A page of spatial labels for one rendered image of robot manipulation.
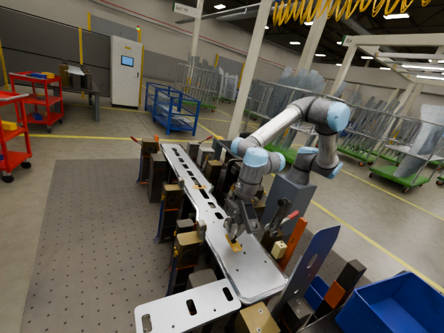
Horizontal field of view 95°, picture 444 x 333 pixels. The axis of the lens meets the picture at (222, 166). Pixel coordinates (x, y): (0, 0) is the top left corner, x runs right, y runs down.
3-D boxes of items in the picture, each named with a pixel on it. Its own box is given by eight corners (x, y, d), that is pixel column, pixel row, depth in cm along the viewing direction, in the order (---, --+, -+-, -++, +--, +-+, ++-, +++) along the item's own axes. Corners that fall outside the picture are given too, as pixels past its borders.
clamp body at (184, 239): (158, 296, 87) (168, 234, 74) (184, 288, 93) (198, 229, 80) (161, 312, 82) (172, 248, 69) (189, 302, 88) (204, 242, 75)
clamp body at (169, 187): (151, 237, 116) (157, 184, 103) (172, 233, 122) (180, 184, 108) (153, 246, 111) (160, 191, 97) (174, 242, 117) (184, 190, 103)
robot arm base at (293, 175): (295, 173, 146) (300, 161, 142) (312, 184, 135) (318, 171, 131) (281, 174, 138) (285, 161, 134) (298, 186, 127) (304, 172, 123)
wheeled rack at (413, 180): (406, 195, 509) (452, 126, 440) (365, 176, 581) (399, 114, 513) (425, 187, 617) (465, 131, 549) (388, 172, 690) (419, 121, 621)
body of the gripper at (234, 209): (238, 209, 82) (246, 183, 77) (250, 222, 75) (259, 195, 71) (221, 211, 78) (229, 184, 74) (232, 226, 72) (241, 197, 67)
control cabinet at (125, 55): (111, 107, 646) (113, 16, 551) (110, 103, 686) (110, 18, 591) (138, 110, 691) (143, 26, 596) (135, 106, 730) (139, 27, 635)
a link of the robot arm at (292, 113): (299, 88, 99) (226, 138, 81) (321, 92, 92) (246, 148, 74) (298, 110, 107) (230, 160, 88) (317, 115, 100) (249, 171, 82)
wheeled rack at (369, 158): (312, 146, 798) (332, 100, 729) (325, 146, 858) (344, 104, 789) (363, 168, 664) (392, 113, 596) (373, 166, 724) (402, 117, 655)
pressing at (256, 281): (155, 143, 168) (155, 142, 168) (181, 145, 180) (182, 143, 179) (241, 309, 61) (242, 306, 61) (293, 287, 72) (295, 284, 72)
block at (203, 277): (168, 326, 78) (179, 275, 67) (197, 315, 84) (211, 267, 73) (174, 348, 73) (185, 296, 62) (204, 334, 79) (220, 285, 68)
